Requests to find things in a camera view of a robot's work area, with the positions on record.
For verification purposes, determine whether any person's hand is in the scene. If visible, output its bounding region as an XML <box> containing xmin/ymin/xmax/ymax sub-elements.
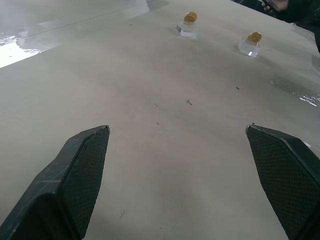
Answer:
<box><xmin>261</xmin><ymin>0</ymin><xmax>291</xmax><ymax>13</ymax></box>

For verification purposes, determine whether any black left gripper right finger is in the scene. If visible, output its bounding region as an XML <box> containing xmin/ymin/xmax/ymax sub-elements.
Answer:
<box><xmin>245</xmin><ymin>124</ymin><xmax>320</xmax><ymax>240</ymax></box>

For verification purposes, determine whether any black phone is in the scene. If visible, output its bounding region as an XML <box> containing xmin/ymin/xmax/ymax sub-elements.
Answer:
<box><xmin>261</xmin><ymin>0</ymin><xmax>280</xmax><ymax>12</ymax></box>

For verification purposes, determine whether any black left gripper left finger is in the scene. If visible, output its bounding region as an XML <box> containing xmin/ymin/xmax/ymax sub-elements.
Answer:
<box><xmin>0</xmin><ymin>124</ymin><xmax>111</xmax><ymax>240</ymax></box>

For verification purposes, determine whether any clear acrylic coin stand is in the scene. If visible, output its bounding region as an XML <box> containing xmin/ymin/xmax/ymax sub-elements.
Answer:
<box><xmin>237</xmin><ymin>36</ymin><xmax>261</xmax><ymax>59</ymax></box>
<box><xmin>176</xmin><ymin>20</ymin><xmax>200</xmax><ymax>40</ymax></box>

